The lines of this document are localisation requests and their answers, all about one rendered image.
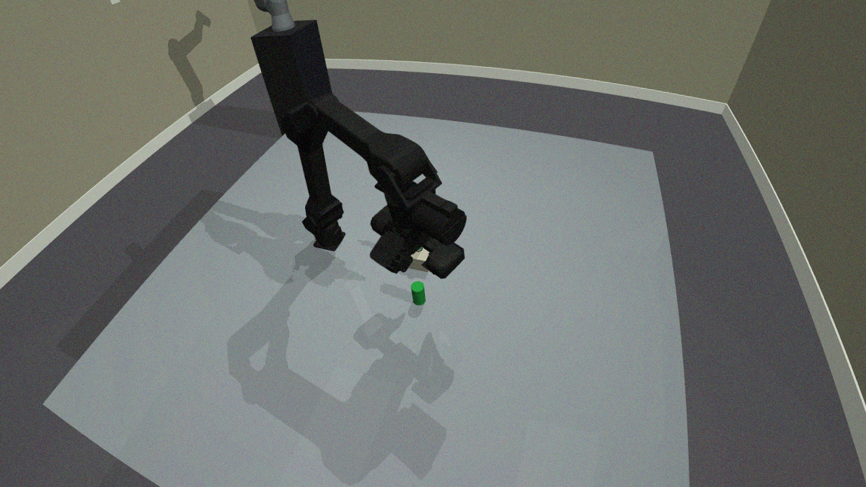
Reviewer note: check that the beige block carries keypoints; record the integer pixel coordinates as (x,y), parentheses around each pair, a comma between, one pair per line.
(419,257)

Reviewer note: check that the dark green marker cap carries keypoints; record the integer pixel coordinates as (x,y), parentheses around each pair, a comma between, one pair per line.
(418,293)

